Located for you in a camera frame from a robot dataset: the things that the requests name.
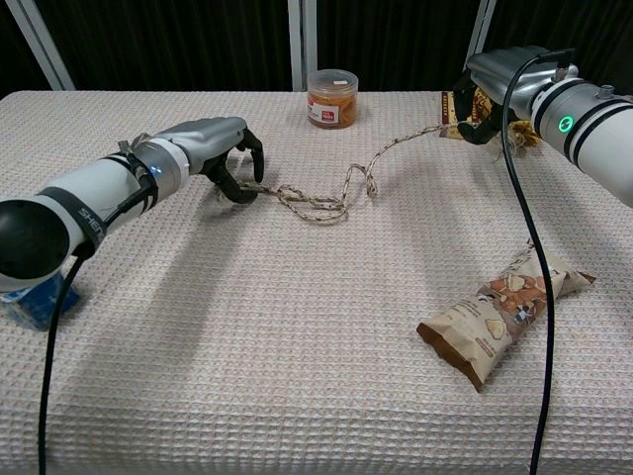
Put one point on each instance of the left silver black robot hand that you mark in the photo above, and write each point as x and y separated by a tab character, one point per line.
212	136

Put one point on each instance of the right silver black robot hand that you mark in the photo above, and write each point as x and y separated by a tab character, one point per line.
499	74

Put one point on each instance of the brown snack box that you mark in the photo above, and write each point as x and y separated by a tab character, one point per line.
447	106

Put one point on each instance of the black curtain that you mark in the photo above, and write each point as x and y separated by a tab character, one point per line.
178	44

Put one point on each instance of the clear plastic snack jar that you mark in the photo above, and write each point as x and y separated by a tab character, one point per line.
331	101

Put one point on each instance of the beige waffle tablecloth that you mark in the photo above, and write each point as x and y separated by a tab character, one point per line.
277	316

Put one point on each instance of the beige nut snack bag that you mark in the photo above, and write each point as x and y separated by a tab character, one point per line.
509	307

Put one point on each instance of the blue cookie box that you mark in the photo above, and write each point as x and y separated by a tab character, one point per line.
34	307

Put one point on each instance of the white frame post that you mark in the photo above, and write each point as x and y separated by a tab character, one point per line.
301	44
482	29
39	44

